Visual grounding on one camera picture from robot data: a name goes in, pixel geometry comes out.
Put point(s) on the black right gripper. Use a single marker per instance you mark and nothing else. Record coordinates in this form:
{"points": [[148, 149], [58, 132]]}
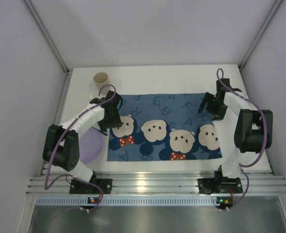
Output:
{"points": [[211, 107]]}

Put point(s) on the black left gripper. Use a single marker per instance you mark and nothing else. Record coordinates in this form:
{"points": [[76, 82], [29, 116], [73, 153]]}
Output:
{"points": [[111, 121]]}

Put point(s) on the blue cartoon bear placemat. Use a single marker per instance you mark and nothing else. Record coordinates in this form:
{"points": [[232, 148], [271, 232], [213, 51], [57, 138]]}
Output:
{"points": [[163, 127]]}

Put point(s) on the blue metal spoon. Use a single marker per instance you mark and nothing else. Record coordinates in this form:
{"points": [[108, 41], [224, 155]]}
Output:
{"points": [[104, 133]]}

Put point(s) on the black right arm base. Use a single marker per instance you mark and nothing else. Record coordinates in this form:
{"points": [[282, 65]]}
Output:
{"points": [[219, 187]]}

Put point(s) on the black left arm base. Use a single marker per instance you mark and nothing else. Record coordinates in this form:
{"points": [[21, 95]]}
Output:
{"points": [[77, 187]]}

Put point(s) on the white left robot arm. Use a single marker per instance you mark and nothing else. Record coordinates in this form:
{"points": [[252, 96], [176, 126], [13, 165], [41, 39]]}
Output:
{"points": [[61, 149]]}

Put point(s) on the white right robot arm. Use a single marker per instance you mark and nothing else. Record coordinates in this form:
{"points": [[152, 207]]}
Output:
{"points": [[253, 132]]}

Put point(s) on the purple plate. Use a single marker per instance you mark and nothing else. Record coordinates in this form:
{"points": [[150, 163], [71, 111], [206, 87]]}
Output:
{"points": [[90, 145]]}

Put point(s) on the beige cup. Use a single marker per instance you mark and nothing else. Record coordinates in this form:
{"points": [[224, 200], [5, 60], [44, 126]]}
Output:
{"points": [[101, 80]]}

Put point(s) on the aluminium front rail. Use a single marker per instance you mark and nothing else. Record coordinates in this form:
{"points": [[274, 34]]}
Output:
{"points": [[147, 183]]}

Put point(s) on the perforated grey cable duct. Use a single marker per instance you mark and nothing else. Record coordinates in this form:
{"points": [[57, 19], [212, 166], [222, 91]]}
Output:
{"points": [[134, 201]]}

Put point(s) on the right aluminium frame post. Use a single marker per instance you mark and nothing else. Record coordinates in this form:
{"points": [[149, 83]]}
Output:
{"points": [[258, 36]]}

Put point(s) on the aluminium frame post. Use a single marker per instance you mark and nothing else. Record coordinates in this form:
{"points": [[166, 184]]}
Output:
{"points": [[258, 36], [40, 24]]}

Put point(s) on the left aluminium frame post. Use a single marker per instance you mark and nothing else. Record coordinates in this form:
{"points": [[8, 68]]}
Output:
{"points": [[40, 24]]}

